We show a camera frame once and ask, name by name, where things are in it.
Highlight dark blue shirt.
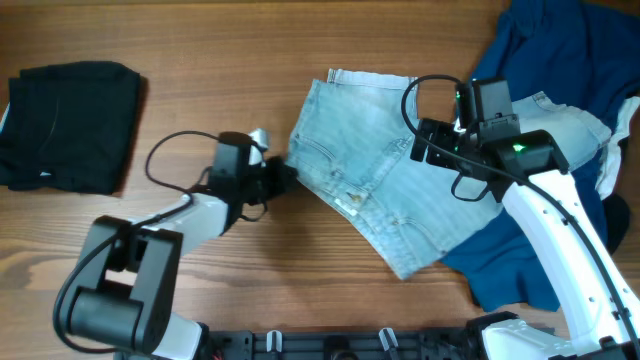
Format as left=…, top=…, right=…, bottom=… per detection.
left=461, top=1, right=639, bottom=312

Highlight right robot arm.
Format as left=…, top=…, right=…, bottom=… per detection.
left=409, top=78, right=639, bottom=359

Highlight right black cable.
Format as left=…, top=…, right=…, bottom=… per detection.
left=400, top=74, right=640, bottom=351

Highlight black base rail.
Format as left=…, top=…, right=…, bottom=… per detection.
left=113, top=327, right=556, bottom=360

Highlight black cable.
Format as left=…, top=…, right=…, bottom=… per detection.
left=400, top=74, right=640, bottom=351
left=52, top=130, right=269, bottom=355

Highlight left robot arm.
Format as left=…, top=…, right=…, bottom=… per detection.
left=52, top=129, right=297, bottom=359

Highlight light blue denim shorts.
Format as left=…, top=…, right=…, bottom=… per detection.
left=284, top=68, right=613, bottom=281

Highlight left black cable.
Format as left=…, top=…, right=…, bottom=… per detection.
left=52, top=130, right=269, bottom=355

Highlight folded black garment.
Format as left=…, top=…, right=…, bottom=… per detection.
left=1, top=61, right=141, bottom=195

